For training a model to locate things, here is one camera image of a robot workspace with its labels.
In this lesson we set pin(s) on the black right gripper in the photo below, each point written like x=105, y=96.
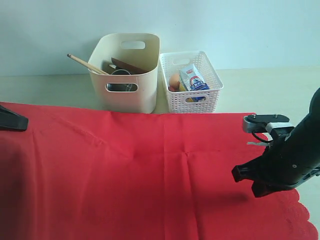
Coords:
x=285, y=169

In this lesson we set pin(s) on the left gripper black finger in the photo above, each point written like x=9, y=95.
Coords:
x=12, y=121

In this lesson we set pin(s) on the red tablecloth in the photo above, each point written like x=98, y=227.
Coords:
x=82, y=174

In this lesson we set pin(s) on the wooden chopstick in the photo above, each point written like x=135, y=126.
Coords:
x=87, y=65

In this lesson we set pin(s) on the yellow cheese wedge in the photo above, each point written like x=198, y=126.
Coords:
x=189, y=100

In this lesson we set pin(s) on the stainless steel cup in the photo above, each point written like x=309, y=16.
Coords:
x=121, y=86

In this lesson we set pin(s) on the white red milk carton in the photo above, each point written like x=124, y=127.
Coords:
x=192, y=79

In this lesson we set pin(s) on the yellow lemon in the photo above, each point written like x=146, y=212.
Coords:
x=182, y=88

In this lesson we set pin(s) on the brown wooden plate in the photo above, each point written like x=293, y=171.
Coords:
x=126, y=66

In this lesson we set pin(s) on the red sausage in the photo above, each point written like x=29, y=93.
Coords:
x=171, y=89

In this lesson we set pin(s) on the brown egg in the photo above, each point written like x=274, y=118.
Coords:
x=174, y=81

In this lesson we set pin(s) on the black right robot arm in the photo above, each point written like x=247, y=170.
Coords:
x=306, y=132

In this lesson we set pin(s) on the white perforated plastic basket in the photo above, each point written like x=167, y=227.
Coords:
x=205, y=101

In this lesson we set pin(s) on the cream plastic storage bin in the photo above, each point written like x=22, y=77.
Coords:
x=138, y=49

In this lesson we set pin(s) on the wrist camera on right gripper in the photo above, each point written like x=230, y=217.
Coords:
x=266, y=123

